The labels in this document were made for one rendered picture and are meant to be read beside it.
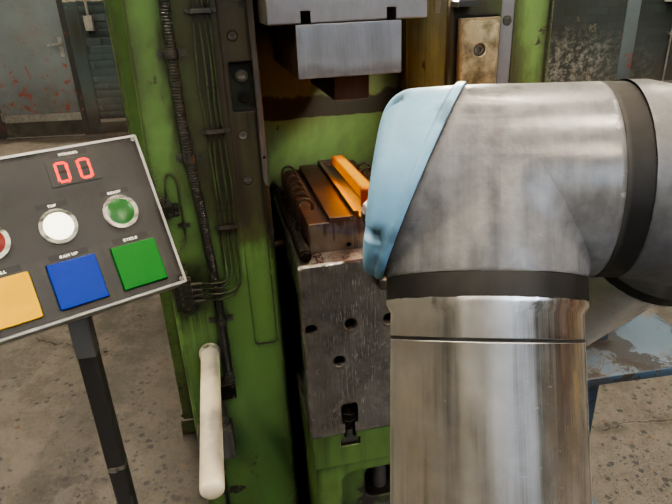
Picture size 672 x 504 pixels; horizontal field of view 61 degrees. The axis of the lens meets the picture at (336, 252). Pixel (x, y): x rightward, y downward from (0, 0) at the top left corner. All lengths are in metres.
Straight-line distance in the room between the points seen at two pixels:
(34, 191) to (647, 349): 1.22
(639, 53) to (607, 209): 7.74
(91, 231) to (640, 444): 1.85
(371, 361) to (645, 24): 7.08
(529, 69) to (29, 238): 1.08
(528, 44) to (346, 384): 0.87
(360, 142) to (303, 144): 0.16
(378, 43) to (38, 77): 6.82
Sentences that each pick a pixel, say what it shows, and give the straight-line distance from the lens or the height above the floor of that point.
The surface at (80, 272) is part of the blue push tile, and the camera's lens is 1.00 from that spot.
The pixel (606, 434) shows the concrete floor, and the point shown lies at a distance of 2.25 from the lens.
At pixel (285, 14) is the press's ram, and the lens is 1.09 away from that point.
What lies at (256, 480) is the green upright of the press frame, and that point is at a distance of 1.74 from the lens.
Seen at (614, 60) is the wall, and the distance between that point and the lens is 7.92.
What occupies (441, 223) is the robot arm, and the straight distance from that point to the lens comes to 0.30.
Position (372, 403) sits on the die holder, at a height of 0.54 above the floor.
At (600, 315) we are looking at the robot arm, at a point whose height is 1.15.
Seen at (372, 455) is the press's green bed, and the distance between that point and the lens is 1.48.
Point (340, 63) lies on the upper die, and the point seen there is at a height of 1.29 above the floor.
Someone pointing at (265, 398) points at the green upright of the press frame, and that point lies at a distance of 1.55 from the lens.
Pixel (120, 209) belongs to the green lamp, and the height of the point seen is 1.09.
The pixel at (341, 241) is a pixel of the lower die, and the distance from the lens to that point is 1.20.
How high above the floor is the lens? 1.41
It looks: 24 degrees down
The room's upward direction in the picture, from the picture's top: 3 degrees counter-clockwise
